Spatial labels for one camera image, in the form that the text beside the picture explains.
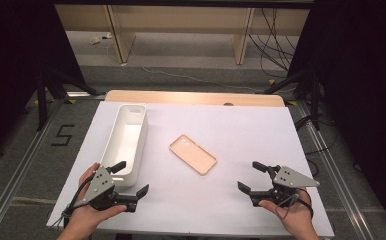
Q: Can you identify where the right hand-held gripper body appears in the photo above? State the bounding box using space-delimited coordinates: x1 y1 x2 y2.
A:
248 164 321 208

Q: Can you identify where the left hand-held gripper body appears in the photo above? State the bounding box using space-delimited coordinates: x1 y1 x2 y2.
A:
79 165 137 213

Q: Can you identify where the white plastic storage bin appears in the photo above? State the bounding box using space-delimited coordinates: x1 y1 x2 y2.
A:
99 103 149 188

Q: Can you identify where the beige phone case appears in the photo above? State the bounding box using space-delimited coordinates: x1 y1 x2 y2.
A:
169 134 218 176

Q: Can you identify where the person's right hand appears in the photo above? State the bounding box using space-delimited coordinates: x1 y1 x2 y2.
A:
258 187 319 239

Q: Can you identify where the person's left hand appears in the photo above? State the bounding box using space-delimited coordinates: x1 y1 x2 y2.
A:
65 162 128 231

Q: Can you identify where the white paper sheet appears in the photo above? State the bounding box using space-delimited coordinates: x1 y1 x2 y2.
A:
46 101 335 238

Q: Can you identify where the black metal stand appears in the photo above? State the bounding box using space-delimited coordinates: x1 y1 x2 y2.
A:
35 66 106 132
264 69 323 132

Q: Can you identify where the light wooden table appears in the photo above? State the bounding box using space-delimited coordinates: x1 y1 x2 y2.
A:
104 89 286 108

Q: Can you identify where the small white plug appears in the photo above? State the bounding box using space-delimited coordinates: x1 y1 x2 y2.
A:
89 32 114 46

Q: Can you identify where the black curtain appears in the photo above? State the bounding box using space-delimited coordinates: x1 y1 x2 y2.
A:
287 0 386 236
0 0 86 165

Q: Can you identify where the right hand-held gripper black cable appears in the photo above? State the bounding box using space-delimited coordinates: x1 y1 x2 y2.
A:
274 187 315 221

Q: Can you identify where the hand-held gripper black cable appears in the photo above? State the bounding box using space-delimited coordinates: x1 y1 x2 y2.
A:
50 173 96 230
274 187 315 221

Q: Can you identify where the left hand-held gripper black cable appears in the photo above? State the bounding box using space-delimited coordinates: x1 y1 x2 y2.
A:
50 173 96 230

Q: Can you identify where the aluminium floor rail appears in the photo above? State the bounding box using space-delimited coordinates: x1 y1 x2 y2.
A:
297 101 371 240
0 99 65 240

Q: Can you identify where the black floor cable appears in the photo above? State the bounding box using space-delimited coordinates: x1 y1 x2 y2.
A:
294 114 339 178

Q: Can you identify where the thin white floor cable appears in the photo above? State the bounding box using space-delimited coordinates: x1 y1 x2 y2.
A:
107 33 259 93

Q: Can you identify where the bundle of black hanging cables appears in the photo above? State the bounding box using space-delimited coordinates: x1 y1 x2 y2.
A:
249 8 297 80

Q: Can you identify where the light wooden desk frame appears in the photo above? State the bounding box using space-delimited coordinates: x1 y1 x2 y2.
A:
54 3 311 66

